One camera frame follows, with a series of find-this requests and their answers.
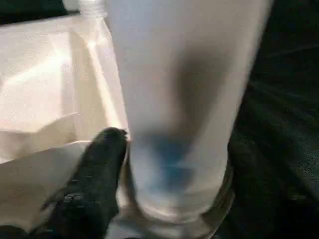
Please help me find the white plastic table leg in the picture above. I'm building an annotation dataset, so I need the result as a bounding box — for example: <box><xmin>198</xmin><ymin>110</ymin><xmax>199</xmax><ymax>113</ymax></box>
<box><xmin>103</xmin><ymin>0</ymin><xmax>275</xmax><ymax>220</ymax></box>
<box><xmin>62</xmin><ymin>0</ymin><xmax>108</xmax><ymax>19</ymax></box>

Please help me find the white plastic table top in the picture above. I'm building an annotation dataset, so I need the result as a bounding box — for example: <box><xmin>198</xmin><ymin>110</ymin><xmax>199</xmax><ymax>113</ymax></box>
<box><xmin>0</xmin><ymin>12</ymin><xmax>236</xmax><ymax>239</ymax></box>

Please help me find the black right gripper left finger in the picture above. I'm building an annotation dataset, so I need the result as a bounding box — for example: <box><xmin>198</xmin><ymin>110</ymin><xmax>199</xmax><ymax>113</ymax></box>
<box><xmin>29</xmin><ymin>126</ymin><xmax>130</xmax><ymax>239</ymax></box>

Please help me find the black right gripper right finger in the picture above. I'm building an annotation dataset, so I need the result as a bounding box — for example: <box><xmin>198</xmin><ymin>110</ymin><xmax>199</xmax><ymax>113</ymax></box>
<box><xmin>219</xmin><ymin>134</ymin><xmax>319</xmax><ymax>239</ymax></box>

